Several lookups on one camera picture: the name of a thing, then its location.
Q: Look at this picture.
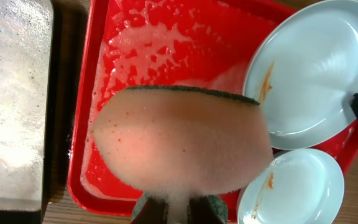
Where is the pink green sponge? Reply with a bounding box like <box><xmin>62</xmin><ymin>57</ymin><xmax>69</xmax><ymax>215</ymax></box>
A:
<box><xmin>90</xmin><ymin>86</ymin><xmax>273</xmax><ymax>223</ymax></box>

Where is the light blue plate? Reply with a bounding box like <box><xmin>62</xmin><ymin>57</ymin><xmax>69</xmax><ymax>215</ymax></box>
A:
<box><xmin>243</xmin><ymin>0</ymin><xmax>358</xmax><ymax>150</ymax></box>
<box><xmin>237</xmin><ymin>149</ymin><xmax>344</xmax><ymax>224</ymax></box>

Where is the black soapy water tray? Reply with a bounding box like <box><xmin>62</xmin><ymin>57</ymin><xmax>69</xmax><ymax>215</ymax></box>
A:
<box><xmin>0</xmin><ymin>0</ymin><xmax>54</xmax><ymax>223</ymax></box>

